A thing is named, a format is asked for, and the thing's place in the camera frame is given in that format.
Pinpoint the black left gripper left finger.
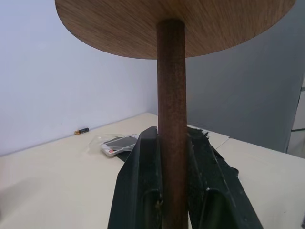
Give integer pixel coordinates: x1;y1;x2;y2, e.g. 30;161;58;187
107;126;164;229

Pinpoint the dark wooden pole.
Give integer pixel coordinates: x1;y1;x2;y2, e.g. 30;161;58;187
156;18;189;229

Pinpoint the clear plastic card case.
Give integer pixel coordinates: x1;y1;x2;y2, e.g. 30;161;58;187
87;133;138;155

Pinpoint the round wooden base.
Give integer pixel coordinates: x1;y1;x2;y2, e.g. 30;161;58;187
54;0;296;61

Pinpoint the black gold battery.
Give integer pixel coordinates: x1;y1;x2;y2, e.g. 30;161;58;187
74;127;90;136

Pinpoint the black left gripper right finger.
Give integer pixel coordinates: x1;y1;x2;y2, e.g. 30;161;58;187
186;126;264;229

